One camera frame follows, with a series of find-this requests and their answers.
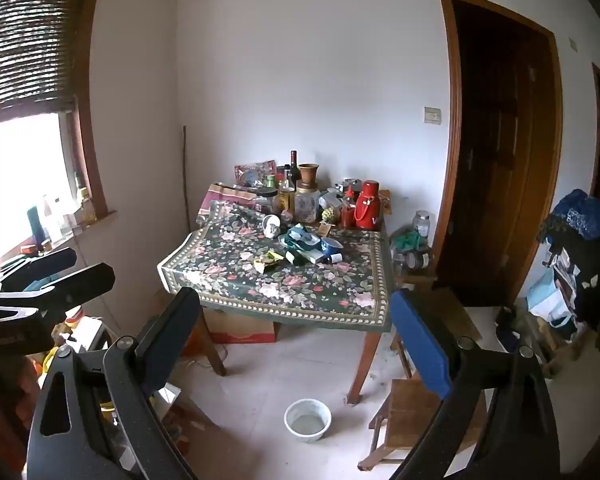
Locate dark glass jar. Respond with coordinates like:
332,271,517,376
405,250,433,273

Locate teal plastic packaging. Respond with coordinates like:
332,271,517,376
286,226,323,251

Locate low wooden stool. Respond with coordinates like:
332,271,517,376
357,377,488,472

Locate orange plastic bag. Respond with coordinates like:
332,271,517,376
182,310,211,358

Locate teal bottle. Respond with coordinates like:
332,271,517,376
26,205,46,243

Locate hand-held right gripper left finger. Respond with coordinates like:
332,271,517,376
26,286,201,480

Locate dark blue shoe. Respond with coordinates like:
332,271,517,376
495,305,523,356

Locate orange cloth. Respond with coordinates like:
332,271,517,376
0,355,43,480

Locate red printed cardboard box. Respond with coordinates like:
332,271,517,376
202,307,281,345

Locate wooden window frame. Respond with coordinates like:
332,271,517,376
0,0,117,281

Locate white plastic basin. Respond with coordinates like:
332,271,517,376
284,398,332,444

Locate yellow green wrapper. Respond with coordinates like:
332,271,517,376
252,252,285,273

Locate brown ceramic vase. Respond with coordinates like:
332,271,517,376
297,163,321,187

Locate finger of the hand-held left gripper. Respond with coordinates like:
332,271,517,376
0,248,78,293
0,263,117,328

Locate bamboo window blind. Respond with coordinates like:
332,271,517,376
0,0,106,121

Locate large clear plastic jar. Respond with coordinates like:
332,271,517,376
294,185,322,224

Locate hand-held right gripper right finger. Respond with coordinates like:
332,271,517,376
389,289,563,480

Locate red sauce bottle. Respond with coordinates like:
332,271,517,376
341,186,357,229

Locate red thermos jug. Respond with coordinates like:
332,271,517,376
354,180,383,231

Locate dark lid plastic jar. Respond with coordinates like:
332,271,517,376
254,187,280,216

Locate yellow label bottle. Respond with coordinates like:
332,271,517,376
278,170,297,216

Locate amber bottle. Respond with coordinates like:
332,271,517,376
75,172,97,226

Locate red snack bag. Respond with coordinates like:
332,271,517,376
234,160,277,186

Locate dark wooden door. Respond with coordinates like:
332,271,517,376
437,0,563,308

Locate white plastic box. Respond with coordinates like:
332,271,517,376
65,310,111,356

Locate light blue paper bag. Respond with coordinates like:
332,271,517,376
525,270,573,328

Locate green cloth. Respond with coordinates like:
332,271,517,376
391,230,428,256

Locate small wooden side table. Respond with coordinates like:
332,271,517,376
392,260,440,293

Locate white cable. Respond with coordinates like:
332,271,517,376
180,345,228,368

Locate blue knitted cloth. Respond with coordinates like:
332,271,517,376
550,189,600,241

